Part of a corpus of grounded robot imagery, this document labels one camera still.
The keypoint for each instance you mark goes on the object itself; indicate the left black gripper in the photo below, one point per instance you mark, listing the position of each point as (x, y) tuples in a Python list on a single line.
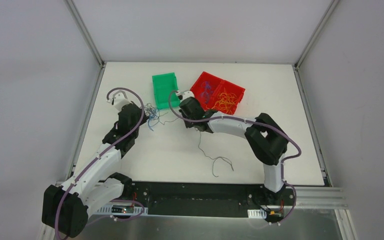
[(140, 116)]

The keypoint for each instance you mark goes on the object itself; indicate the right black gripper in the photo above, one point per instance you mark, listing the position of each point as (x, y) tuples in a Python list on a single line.
[(185, 108)]

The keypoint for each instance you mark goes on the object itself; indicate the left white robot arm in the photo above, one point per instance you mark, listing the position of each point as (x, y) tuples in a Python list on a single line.
[(68, 207)]

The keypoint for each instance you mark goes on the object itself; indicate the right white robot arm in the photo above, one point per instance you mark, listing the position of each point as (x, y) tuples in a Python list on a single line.
[(267, 141)]

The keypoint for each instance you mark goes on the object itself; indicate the red plastic double bin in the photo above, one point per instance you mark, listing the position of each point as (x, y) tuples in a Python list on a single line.
[(216, 93)]

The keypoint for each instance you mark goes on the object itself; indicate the green plastic bin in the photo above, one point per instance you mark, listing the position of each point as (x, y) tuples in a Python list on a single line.
[(163, 85)]

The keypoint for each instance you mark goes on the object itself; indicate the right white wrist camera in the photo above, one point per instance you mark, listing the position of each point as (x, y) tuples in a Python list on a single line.
[(182, 95)]

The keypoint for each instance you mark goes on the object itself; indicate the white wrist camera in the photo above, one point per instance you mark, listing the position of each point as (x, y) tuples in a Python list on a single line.
[(118, 100), (182, 95)]

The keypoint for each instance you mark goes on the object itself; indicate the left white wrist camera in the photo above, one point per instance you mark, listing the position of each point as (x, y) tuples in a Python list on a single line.
[(118, 100)]

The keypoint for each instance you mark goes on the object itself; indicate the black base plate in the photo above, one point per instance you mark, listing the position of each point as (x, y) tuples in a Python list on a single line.
[(204, 199)]

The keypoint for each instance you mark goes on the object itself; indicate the aluminium frame rail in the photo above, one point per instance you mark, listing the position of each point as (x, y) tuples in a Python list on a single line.
[(314, 197)]

